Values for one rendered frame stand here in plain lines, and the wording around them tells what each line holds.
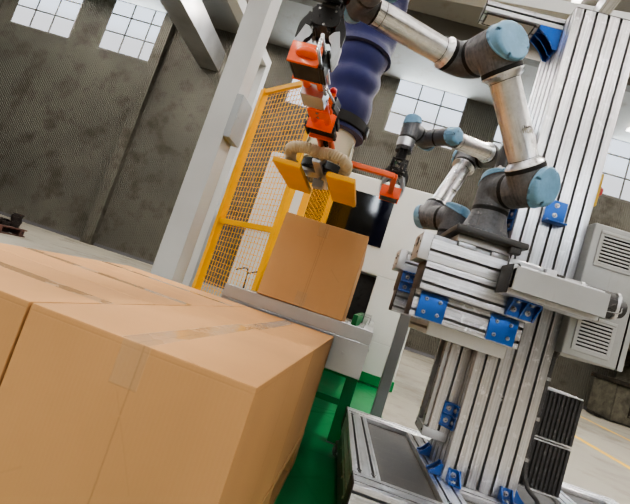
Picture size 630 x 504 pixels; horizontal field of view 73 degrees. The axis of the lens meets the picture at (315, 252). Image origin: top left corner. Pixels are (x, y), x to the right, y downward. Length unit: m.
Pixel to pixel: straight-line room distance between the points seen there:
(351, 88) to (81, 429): 1.30
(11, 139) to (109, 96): 2.98
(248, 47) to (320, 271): 1.80
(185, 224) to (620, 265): 2.28
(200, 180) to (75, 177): 10.65
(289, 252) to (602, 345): 1.23
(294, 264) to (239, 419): 1.31
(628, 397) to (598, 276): 10.14
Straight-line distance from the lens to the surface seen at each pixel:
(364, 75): 1.64
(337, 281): 1.89
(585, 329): 1.72
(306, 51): 1.03
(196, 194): 2.88
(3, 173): 14.65
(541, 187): 1.40
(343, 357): 1.88
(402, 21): 1.39
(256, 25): 3.26
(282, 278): 1.91
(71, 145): 13.77
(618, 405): 11.70
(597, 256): 1.75
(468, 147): 2.03
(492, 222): 1.46
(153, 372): 0.71
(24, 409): 0.84
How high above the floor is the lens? 0.70
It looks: 5 degrees up
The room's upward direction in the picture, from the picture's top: 18 degrees clockwise
